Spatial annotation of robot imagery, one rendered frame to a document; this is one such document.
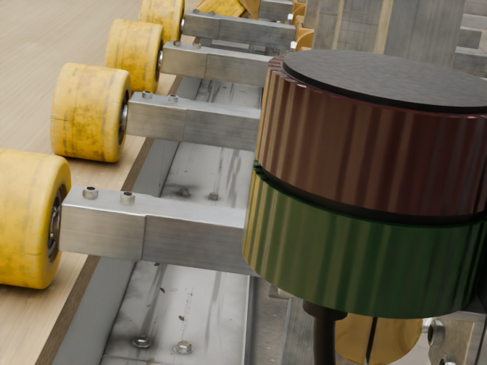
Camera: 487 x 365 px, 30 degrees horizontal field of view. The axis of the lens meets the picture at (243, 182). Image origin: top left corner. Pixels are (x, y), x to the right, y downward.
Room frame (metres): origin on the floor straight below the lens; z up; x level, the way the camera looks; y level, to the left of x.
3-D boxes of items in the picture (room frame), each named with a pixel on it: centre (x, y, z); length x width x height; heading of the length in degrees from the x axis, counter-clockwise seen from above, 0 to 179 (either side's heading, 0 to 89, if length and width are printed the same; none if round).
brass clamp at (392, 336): (0.49, -0.08, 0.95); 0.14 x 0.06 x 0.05; 1
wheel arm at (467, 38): (1.50, -0.17, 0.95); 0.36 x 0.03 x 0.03; 91
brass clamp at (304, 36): (1.24, -0.07, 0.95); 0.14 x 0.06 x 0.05; 1
